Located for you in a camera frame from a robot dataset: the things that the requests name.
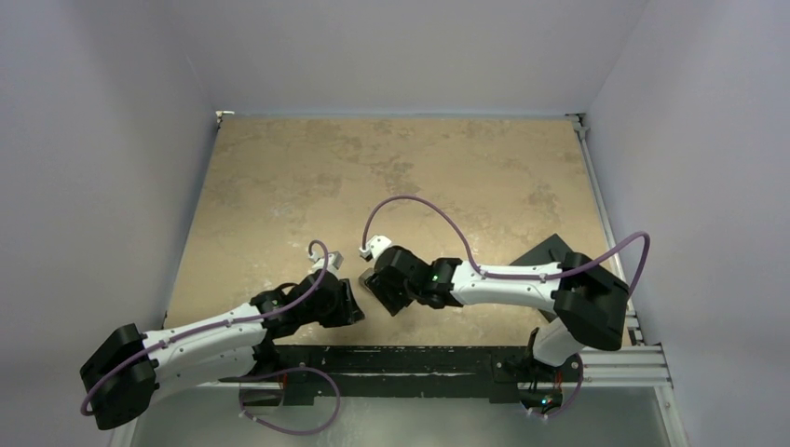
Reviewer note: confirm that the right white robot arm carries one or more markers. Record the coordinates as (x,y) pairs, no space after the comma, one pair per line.
(587,301)

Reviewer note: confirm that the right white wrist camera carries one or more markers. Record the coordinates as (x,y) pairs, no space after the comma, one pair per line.
(374,247)

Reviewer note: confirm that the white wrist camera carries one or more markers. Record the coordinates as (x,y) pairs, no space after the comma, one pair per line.
(374,247)
(330,262)

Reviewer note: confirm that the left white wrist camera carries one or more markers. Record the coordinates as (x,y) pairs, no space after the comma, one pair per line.
(330,262)

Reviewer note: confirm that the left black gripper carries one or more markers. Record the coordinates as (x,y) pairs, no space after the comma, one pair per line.
(347,311)

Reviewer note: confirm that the white remote control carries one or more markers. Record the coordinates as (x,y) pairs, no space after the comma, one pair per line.
(364,278)

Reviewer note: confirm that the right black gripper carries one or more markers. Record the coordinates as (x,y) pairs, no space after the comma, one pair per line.
(383,286)

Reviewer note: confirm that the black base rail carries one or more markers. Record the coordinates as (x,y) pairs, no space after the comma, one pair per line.
(497,374)

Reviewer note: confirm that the black flat plate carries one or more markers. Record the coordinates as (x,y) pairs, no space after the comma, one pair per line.
(551,250)

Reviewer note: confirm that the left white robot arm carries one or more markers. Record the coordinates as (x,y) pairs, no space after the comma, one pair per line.
(132,370)

